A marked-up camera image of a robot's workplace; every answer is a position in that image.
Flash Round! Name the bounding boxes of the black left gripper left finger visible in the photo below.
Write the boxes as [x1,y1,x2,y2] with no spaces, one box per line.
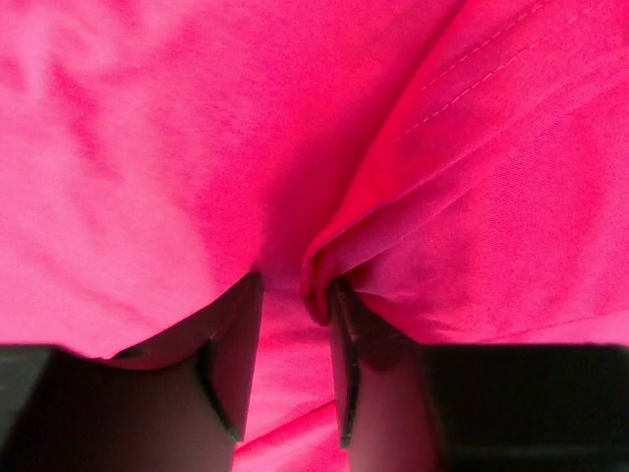
[1,273,263,471]

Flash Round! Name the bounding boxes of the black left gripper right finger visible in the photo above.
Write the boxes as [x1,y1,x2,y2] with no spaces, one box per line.
[328,279,628,471]

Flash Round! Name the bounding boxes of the pink t-shirt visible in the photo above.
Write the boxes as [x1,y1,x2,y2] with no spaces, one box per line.
[1,1,628,471]

